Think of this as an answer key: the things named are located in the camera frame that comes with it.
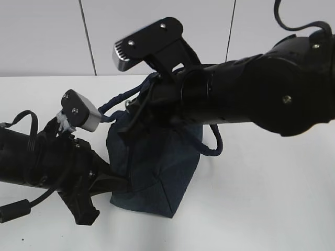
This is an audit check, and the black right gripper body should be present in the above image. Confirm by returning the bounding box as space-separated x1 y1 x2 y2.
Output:
118 66 203 145

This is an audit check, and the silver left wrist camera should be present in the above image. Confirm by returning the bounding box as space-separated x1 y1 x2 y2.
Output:
56 89 102 133

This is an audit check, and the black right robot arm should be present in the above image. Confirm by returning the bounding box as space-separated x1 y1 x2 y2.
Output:
114 22 334 142

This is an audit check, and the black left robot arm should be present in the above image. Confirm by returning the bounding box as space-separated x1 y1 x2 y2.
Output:
1 120 128 225

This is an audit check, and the navy blue fabric lunch bag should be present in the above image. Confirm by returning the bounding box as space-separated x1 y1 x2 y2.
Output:
98 73 224 218

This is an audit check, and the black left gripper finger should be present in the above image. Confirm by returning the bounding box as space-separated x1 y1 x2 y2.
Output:
88 167 128 197
58 187 99 225

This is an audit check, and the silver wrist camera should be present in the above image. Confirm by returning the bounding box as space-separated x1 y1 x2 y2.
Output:
112 17 201 81
56 89 102 133

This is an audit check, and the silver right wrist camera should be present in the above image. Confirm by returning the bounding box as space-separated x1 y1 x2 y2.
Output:
112 17 201 81

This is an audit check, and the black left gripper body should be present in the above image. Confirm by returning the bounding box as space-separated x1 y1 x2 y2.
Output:
36 117 110 192

